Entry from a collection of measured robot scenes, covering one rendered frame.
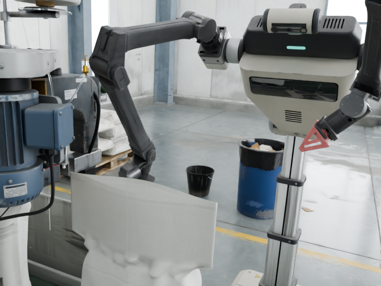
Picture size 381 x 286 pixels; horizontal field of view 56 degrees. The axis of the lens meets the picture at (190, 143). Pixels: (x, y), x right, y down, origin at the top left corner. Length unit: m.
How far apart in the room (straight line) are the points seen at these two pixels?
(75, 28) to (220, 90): 4.05
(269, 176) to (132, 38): 2.37
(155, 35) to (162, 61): 8.74
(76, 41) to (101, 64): 6.19
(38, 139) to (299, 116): 0.92
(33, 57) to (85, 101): 0.49
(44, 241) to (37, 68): 1.27
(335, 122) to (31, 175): 0.78
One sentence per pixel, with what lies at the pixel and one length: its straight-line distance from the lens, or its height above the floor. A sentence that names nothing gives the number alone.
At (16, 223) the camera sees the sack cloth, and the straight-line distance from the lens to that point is 1.51.
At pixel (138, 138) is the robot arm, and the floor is 1.15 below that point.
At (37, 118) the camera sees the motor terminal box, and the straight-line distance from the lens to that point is 0.81.
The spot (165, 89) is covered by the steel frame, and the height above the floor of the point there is 0.39.
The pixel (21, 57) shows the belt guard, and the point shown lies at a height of 1.41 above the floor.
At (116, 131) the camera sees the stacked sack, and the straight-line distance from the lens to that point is 4.38.
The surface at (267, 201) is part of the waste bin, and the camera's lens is 3.29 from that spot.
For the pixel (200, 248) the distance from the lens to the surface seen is 1.04.
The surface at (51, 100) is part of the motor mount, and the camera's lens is 0.90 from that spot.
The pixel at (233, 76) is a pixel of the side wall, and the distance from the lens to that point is 9.30.
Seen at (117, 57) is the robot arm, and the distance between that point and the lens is 0.97.
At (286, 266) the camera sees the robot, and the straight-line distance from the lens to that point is 1.67.
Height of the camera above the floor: 1.43
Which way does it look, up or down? 14 degrees down
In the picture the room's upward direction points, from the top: 3 degrees clockwise
